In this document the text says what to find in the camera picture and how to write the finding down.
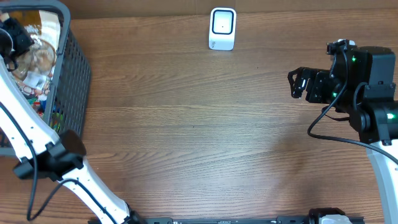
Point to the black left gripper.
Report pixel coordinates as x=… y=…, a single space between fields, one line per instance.
x=26 y=40

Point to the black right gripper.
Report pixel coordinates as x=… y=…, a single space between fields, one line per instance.
x=313 y=94

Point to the clear cookie bag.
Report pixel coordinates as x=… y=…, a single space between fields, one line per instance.
x=36 y=67

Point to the green gummy candy bag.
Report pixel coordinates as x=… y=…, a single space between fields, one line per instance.
x=56 y=117

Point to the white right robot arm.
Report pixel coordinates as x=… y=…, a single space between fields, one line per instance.
x=360 y=84

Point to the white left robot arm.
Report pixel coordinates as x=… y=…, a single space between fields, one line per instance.
x=41 y=151

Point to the white barcode scanner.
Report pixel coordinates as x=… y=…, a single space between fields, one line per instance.
x=222 y=29

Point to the grey plastic mesh basket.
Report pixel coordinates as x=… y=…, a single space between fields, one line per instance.
x=71 y=82

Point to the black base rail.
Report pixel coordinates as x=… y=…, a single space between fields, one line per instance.
x=314 y=216

